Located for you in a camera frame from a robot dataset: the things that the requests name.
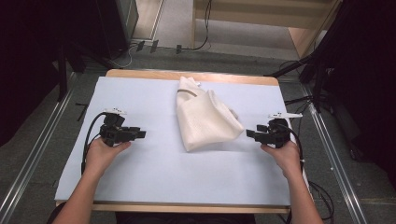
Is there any person's left hand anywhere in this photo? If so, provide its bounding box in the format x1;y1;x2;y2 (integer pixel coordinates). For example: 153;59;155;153
84;136;132;179

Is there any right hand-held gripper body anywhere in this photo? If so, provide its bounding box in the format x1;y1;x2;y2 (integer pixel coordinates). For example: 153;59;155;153
253;112;304;149

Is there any person's right hand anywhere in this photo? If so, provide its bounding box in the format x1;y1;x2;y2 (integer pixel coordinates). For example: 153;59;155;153
261;139;304;181

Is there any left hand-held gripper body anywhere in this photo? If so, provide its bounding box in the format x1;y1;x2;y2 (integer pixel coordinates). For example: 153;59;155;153
99;107;133;147

